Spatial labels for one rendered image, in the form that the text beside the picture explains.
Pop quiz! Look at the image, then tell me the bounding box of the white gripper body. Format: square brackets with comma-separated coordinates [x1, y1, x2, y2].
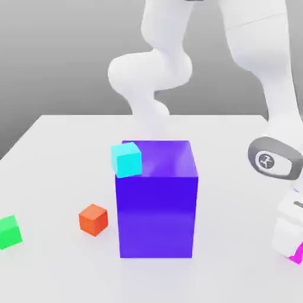
[276, 187, 303, 225]

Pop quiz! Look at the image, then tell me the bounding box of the small magenta cube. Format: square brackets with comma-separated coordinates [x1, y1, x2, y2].
[288, 242, 303, 265]

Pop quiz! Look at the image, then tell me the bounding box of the small cyan cube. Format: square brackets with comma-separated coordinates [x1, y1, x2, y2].
[110, 141, 143, 179]

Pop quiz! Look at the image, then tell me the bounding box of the small orange cube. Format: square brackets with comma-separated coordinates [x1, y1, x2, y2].
[78, 203, 109, 237]

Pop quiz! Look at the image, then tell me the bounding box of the small green cube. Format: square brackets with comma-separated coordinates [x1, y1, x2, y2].
[0, 214, 24, 250]

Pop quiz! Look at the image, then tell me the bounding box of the large blue box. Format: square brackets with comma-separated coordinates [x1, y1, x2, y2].
[115, 140, 199, 259]

